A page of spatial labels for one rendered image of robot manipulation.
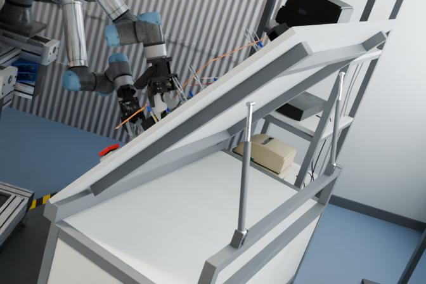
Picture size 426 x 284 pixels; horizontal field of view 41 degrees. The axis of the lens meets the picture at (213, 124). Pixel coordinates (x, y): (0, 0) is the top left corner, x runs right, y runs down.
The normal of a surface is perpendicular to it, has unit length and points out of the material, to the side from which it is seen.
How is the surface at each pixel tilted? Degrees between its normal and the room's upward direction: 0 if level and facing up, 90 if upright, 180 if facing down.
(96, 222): 0
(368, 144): 90
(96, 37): 90
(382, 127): 90
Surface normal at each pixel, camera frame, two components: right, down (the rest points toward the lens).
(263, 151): -0.45, 0.20
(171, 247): 0.29, -0.89
